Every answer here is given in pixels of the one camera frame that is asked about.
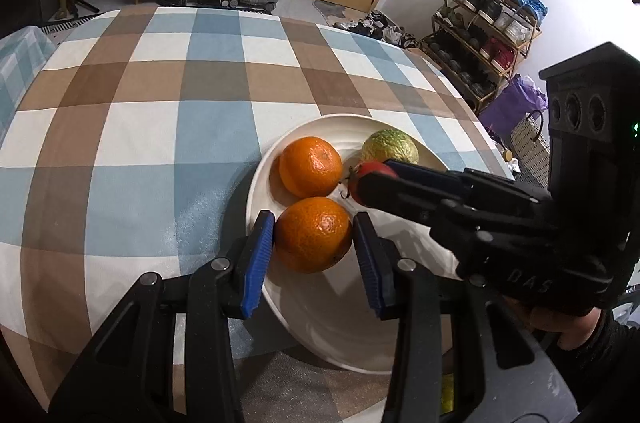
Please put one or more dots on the person's right forearm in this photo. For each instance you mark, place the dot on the person's right forearm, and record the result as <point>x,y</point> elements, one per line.
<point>610,363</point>

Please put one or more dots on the red tomato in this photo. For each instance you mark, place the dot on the red tomato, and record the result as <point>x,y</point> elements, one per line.
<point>376,168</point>

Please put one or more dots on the large white plate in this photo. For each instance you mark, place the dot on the large white plate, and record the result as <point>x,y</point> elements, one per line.
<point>320,318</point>

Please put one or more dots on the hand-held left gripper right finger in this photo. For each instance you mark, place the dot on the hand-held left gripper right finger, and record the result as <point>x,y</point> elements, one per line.
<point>367,263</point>

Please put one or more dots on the white woven basket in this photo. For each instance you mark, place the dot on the white woven basket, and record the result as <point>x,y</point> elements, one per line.
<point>530,148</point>

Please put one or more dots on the purple bag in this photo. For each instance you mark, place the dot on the purple bag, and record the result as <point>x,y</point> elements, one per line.
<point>510,105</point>

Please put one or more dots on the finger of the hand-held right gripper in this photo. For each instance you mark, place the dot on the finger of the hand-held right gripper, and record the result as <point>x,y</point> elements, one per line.
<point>395,195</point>
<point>425,173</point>

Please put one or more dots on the black tripod stand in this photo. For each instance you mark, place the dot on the black tripod stand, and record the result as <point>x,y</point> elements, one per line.
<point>82,2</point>

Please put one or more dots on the person's right hand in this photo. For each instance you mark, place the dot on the person's right hand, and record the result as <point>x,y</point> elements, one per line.
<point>565,328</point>

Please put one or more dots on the black floor grille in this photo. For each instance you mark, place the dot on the black floor grille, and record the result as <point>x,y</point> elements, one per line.
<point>70,23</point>

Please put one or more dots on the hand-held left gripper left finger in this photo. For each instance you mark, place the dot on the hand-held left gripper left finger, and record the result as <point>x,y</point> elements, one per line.
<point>255,253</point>

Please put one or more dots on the scattered loose shoes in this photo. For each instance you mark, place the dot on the scattered loose shoes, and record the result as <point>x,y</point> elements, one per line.
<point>375,28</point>

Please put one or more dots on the orange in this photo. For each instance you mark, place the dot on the orange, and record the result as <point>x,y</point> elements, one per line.
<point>312,233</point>
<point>310,165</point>

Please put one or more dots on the green guava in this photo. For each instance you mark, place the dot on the green guava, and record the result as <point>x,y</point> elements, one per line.
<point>390,147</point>

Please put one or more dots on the grey door mat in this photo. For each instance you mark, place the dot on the grey door mat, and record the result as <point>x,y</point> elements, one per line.
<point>330,10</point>

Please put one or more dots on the teal checked cloth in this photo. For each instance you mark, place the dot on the teal checked cloth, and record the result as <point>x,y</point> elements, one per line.
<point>20,68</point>

